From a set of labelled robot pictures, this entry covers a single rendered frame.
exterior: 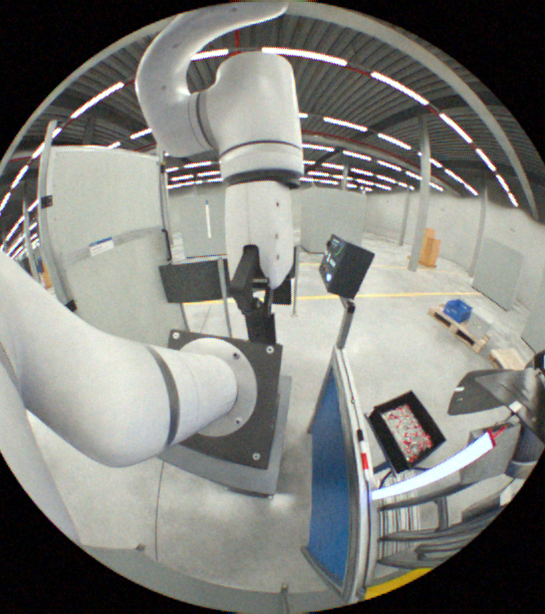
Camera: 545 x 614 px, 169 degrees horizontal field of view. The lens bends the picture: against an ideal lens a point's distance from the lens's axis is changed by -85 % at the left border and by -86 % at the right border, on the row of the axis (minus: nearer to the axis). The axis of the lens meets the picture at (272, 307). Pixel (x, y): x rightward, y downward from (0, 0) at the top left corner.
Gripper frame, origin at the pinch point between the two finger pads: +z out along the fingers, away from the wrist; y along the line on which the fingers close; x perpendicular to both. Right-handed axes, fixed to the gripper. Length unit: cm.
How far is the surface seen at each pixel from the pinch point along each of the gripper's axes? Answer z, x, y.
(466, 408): 28, 53, -3
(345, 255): 0.8, 13.3, -40.4
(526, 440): 18, 62, 18
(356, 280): 9.5, 18.1, -41.2
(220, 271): 31, -81, -112
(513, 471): 22, 59, 24
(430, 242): 52, 462, -705
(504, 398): 5.7, 36.6, 9.4
